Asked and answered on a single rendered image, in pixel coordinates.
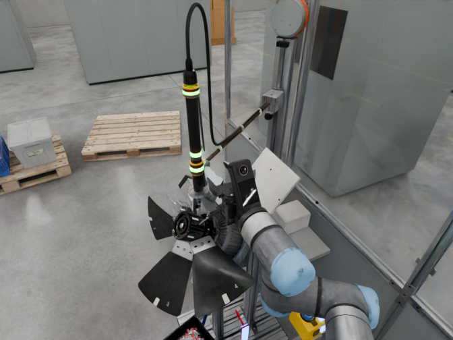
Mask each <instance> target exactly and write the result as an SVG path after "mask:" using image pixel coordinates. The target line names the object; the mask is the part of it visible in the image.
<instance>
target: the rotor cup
mask: <svg viewBox="0 0 453 340"><path fill-rule="evenodd" d="M206 215H207V214H202V215H198V214H195V213H192V212H189V211H182V212H180V213H179V214H178V215H177V216H176V218H175V220H174V222H173V236H174V238H175V239H176V240H178V241H182V242H187V243H190V242H192V241H195V240H197V239H200V238H203V237H206V236H208V235H210V236H211V238H212V239H213V240H214V237H215V235H216V221H215V219H214V217H212V218H213V219H212V220H211V221H209V219H208V220H207V221H206V222H205V223H203V224H202V225H200V223H201V222H202V221H203V220H204V218H205V217H207V216H206ZM192 217H193V218H196V219H198V221H197V220H195V219H192ZM181 223H183V228H180V224H181ZM199 225H200V226H199ZM188 235H189V236H192V237H194V238H190V237H188Z"/></svg>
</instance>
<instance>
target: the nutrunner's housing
mask: <svg viewBox="0 0 453 340"><path fill-rule="evenodd" d="M185 67H186V69H185V70H184V72H183V83H184V84H186V85H193V84H197V83H198V80H197V74H196V72H195V70H194V69H193V61H192V60H191V59H187V58H186V60H185ZM192 182H193V190H194V191H195V192H201V191H203V184H204V181H203V174H202V175H200V176H194V175H192Z"/></svg>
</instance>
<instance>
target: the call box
mask: <svg viewBox="0 0 453 340"><path fill-rule="evenodd" d="M289 320H290V321H291V323H292V325H293V326H294V328H295V329H296V331H297V332H298V334H299V336H300V337H301V338H302V340H312V339H315V338H316V337H318V336H320V335H321V334H323V333H325V332H326V331H323V332H320V331H319V333H318V335H316V336H315V337H313V332H314V331H316V330H318V329H319V330H321V328H322V327H323V326H325V319H324V320H323V321H320V320H319V318H318V317H313V319H312V320H315V321H316V322H317V323H318V325H316V326H313V325H312V324H311V321H312V320H306V319H304V317H303V315H302V314H300V313H297V312H291V313H290V316H289Z"/></svg>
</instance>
